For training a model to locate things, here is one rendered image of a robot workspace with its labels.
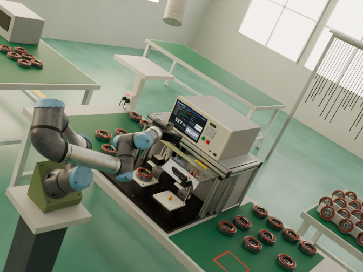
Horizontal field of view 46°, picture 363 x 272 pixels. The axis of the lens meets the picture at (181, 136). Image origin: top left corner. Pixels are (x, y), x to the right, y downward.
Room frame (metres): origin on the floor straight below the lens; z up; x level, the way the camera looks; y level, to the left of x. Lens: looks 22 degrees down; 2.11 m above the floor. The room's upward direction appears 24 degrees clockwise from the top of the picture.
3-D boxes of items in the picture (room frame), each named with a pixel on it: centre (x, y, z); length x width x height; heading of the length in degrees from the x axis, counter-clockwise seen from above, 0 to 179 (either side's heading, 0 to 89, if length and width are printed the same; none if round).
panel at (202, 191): (2.56, -0.12, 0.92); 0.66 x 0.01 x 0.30; 59
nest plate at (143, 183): (2.41, 0.12, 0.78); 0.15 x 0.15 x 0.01; 59
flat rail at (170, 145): (2.43, -0.04, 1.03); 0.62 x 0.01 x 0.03; 59
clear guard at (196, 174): (2.25, -0.15, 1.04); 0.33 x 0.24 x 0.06; 149
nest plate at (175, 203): (2.28, -0.09, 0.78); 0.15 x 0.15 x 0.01; 59
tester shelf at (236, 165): (2.62, -0.15, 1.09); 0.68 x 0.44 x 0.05; 59
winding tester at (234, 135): (2.61, -0.16, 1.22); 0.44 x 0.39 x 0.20; 59
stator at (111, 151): (2.58, 0.40, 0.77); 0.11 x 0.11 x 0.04
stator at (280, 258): (2.18, -0.86, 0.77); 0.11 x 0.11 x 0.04
